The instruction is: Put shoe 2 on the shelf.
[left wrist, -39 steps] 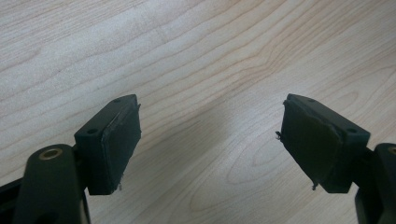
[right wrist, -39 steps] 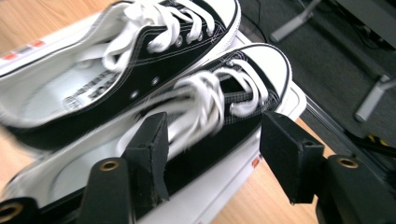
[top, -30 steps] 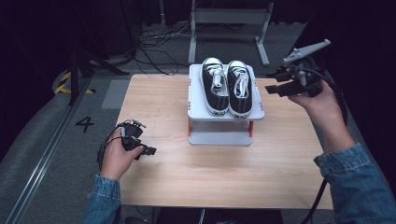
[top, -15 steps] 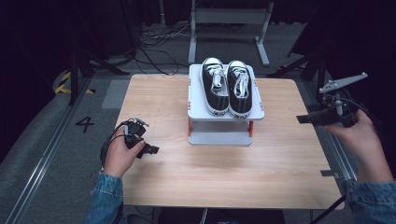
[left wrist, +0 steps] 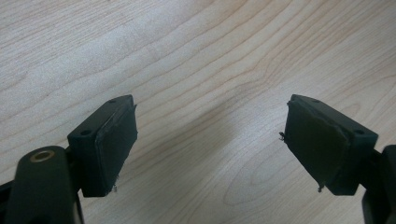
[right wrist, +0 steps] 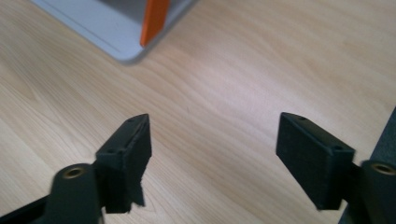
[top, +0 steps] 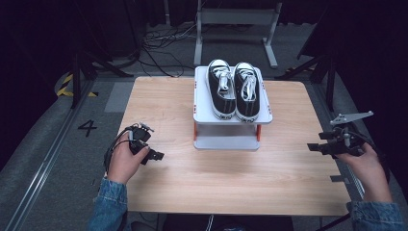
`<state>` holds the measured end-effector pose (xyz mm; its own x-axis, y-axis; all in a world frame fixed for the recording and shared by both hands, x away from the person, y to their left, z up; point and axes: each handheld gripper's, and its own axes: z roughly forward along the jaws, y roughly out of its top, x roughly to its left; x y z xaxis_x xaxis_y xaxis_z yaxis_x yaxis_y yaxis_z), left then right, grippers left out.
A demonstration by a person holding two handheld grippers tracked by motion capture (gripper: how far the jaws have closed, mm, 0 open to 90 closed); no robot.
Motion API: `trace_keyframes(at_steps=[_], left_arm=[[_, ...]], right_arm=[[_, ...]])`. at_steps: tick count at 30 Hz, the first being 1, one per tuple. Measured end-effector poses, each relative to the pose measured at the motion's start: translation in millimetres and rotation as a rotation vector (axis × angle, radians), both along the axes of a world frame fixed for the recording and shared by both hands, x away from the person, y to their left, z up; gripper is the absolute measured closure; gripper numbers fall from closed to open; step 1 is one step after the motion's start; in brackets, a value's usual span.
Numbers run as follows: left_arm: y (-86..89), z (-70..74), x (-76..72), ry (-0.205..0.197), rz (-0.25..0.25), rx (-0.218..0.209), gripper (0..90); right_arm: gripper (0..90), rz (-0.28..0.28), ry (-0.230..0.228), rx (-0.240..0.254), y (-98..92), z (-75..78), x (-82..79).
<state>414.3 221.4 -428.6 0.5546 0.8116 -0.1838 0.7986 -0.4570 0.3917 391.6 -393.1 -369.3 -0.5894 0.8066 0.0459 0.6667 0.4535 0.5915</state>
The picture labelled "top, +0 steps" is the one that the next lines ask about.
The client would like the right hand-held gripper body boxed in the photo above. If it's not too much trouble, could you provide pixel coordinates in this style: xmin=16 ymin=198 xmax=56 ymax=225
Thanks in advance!
xmin=319 ymin=110 xmax=375 ymax=159

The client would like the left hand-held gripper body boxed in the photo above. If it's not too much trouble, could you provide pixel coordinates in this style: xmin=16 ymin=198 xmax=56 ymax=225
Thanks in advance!
xmin=127 ymin=121 xmax=156 ymax=158

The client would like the white two-tier shoe rack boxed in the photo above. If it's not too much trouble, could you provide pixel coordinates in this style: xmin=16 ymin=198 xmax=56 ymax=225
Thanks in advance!
xmin=191 ymin=64 xmax=274 ymax=152

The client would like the black canvas sneaker white sole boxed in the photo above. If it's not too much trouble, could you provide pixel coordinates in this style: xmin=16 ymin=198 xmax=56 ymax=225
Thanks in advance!
xmin=233 ymin=61 xmax=262 ymax=124
xmin=205 ymin=59 xmax=238 ymax=121

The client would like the person's left hand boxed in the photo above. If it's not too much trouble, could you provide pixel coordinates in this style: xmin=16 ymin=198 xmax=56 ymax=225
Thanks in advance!
xmin=106 ymin=132 xmax=151 ymax=186

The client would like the person's right hand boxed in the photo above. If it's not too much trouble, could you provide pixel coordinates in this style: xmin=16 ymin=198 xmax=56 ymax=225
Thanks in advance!
xmin=333 ymin=141 xmax=386 ymax=181

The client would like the grey tape strip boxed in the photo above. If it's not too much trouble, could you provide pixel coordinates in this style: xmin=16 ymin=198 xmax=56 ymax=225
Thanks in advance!
xmin=329 ymin=174 xmax=351 ymax=184

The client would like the black tripod stand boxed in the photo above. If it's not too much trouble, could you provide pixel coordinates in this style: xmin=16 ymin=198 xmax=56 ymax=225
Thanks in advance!
xmin=67 ymin=47 xmax=135 ymax=110
xmin=274 ymin=52 xmax=339 ymax=112

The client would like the yellow black hazard tape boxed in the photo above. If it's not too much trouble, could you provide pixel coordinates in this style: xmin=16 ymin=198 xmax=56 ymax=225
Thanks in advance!
xmin=55 ymin=73 xmax=99 ymax=98

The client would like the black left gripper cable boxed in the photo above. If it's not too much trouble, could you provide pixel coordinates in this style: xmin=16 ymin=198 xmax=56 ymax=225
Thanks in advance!
xmin=102 ymin=125 xmax=135 ymax=177

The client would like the tangle of black floor cables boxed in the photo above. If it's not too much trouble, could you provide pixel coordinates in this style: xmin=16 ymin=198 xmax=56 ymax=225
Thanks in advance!
xmin=140 ymin=21 xmax=200 ymax=79

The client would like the grey metal stand frame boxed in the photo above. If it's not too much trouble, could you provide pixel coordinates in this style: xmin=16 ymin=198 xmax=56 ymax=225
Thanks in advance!
xmin=192 ymin=0 xmax=284 ymax=69

